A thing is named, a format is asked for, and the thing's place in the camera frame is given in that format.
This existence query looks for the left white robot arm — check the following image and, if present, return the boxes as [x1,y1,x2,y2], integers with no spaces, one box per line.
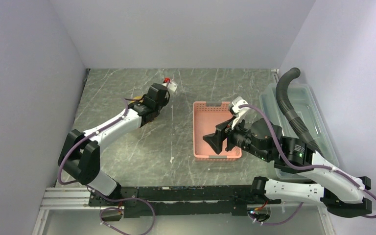
[57,78,177,206]

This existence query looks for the purple cable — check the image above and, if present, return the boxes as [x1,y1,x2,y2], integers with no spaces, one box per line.
[57,97,156,235]
[238,103,376,219]

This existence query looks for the pink perforated plastic basket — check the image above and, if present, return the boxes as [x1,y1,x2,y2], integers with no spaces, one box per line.
[192,101,242,161]

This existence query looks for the clear zip bag blue zipper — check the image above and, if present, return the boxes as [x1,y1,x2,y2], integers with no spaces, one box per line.
[130,95,144,102]

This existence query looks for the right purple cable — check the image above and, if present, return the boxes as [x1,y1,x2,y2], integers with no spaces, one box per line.
[238,103,376,219]

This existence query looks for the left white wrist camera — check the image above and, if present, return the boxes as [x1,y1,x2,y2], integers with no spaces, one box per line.
[163,77,178,94]

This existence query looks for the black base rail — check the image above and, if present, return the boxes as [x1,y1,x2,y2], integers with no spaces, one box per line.
[87,184,282,218]

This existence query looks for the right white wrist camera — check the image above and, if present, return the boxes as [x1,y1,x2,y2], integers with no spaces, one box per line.
[229,96,250,130]

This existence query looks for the clear plastic storage bin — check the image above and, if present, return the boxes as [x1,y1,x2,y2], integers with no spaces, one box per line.
[259,83,340,167]

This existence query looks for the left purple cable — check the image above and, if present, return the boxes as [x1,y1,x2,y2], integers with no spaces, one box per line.
[57,97,156,235]

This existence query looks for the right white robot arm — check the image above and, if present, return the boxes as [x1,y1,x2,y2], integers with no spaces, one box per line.
[202,118,373,218]

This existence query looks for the grey corrugated hose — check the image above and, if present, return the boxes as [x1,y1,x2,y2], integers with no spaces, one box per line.
[275,67,325,158]

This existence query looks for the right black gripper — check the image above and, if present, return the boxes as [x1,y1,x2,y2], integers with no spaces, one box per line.
[203,114,271,161]

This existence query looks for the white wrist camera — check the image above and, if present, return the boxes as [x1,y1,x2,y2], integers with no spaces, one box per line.
[229,96,250,130]
[163,77,178,94]

